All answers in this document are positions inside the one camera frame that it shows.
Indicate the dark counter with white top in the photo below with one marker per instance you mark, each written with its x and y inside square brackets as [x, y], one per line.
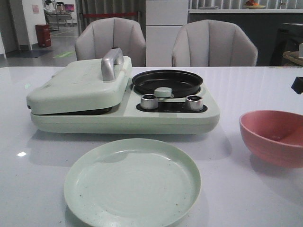
[273, 31]

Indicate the silver control knob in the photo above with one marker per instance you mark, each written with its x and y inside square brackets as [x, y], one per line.
[194, 103]
[149, 102]

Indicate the black round frying pan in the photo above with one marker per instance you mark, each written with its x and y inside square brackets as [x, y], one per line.
[182, 83]

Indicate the fruit bowl on counter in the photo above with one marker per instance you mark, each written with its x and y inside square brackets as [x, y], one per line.
[251, 4]

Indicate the light green breakfast maker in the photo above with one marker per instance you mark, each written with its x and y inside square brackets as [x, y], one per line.
[98, 96]

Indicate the beige upholstered chair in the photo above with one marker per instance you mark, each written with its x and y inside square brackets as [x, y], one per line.
[213, 43]
[102, 35]

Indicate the pink plastic bowl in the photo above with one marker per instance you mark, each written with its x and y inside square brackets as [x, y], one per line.
[274, 136]

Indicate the left silver control knob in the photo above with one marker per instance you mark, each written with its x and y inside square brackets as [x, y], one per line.
[149, 102]

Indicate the red trash bin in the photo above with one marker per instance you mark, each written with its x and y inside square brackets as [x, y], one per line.
[43, 35]

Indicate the light green round plate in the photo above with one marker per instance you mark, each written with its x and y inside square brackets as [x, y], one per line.
[132, 183]

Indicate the right silver control knob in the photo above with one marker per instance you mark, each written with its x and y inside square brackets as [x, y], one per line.
[194, 103]

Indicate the white cabinet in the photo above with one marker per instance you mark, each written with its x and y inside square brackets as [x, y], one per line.
[164, 18]

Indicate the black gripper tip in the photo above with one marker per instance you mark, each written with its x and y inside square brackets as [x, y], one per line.
[297, 85]

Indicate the right beige upholstered chair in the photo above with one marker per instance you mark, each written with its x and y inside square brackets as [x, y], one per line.
[213, 43]

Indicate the left beige upholstered chair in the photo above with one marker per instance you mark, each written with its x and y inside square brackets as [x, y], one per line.
[102, 35]

